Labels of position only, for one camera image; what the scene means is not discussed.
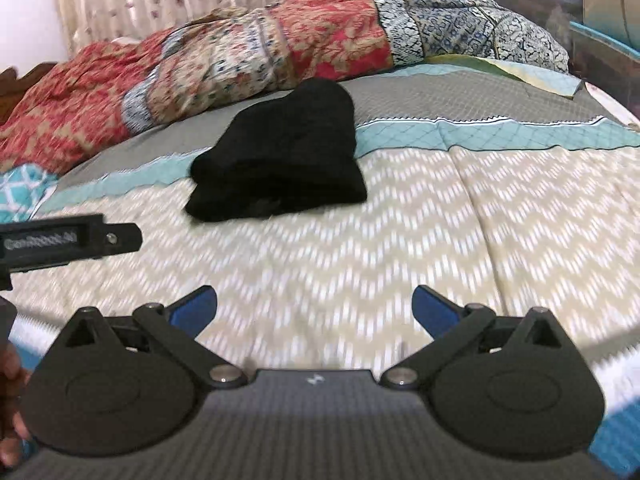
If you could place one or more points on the patchwork floral quilt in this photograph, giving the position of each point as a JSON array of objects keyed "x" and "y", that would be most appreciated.
[{"x": 225, "y": 75}]

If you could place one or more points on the brown wooden headboard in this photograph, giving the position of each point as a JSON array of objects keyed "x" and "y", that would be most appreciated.
[{"x": 25, "y": 85}]

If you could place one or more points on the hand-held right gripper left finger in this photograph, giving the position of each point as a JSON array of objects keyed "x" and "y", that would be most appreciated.
[{"x": 195, "y": 307}]

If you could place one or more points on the patterned printed bedsheet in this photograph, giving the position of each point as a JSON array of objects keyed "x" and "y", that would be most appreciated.
[{"x": 400, "y": 235}]

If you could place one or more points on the person's left hand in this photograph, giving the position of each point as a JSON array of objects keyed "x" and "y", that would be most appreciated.
[{"x": 11, "y": 385}]

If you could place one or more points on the clear storage box teal rim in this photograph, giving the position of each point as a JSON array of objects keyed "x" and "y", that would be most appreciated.
[{"x": 607, "y": 35}]

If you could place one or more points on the black pants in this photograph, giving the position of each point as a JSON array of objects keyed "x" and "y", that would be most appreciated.
[{"x": 285, "y": 160}]

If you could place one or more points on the pale yellow green cloth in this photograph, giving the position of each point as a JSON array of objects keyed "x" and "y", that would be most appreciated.
[{"x": 515, "y": 72}]

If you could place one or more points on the teal white lattice cloth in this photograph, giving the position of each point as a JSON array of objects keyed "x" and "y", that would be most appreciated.
[{"x": 22, "y": 192}]

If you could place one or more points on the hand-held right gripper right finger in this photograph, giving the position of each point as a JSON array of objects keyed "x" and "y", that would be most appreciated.
[{"x": 435, "y": 310}]

